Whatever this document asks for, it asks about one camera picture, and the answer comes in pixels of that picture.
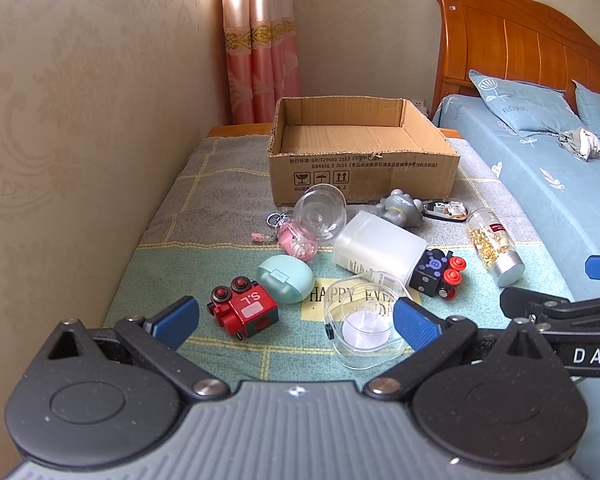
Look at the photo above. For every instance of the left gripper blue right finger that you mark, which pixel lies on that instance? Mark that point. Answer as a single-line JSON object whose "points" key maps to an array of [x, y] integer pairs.
{"points": [[436, 343]]}

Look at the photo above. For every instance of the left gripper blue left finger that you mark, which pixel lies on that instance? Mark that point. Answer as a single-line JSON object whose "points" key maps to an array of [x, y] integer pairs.
{"points": [[153, 344]]}

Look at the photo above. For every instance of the clear square plastic container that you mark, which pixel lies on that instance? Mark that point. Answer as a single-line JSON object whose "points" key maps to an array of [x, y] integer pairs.
{"points": [[358, 319]]}

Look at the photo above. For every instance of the red toy train block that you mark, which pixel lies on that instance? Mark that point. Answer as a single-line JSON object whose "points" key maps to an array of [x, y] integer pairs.
{"points": [[243, 308]]}

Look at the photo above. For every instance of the glass bottle of golden capsules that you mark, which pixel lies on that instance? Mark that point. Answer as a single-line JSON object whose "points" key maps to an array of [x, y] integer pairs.
{"points": [[494, 246]]}

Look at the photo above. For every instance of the mint green oval case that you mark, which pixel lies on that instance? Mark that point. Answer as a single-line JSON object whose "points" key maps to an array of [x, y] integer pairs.
{"points": [[287, 280]]}

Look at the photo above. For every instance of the black toy train block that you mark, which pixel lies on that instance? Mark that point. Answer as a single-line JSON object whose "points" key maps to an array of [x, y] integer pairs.
{"points": [[438, 273]]}

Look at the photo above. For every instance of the blue patterned bed sheet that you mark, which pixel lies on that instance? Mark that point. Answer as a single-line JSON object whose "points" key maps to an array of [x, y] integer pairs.
{"points": [[559, 193]]}

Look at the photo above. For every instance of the white translucent plastic jar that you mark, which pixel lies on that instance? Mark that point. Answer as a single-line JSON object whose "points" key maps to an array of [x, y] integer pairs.
{"points": [[371, 243]]}

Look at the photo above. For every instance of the crumpled grey cloth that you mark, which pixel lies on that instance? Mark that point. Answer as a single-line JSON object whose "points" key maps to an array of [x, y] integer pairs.
{"points": [[580, 143]]}

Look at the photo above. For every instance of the black correction tape dispenser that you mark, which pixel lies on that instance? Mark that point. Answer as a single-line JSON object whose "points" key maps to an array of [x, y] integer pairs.
{"points": [[445, 210]]}

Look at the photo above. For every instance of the grey bear figurine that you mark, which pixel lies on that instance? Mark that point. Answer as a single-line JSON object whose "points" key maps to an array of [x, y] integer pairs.
{"points": [[401, 209]]}

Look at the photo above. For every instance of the clear round plastic cup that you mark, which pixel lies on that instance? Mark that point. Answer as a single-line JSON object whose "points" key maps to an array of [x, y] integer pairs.
{"points": [[321, 211]]}

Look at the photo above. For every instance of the blue patterned pillow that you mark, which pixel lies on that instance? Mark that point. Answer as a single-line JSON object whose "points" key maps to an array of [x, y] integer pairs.
{"points": [[526, 108]]}

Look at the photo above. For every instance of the open cardboard box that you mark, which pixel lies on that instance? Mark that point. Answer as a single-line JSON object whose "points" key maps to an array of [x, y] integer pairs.
{"points": [[364, 146]]}

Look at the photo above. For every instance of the wooden bed headboard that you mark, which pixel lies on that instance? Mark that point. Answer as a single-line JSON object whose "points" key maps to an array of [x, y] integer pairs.
{"points": [[513, 39]]}

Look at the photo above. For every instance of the pink patterned curtain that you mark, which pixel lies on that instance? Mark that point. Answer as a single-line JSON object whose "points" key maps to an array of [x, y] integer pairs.
{"points": [[261, 56]]}

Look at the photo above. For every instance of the pink keychain charm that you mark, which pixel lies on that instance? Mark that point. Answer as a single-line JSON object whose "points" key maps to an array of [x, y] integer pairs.
{"points": [[294, 240]]}

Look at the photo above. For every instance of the white wall socket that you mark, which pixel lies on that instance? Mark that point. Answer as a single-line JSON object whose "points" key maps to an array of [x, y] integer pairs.
{"points": [[421, 105]]}

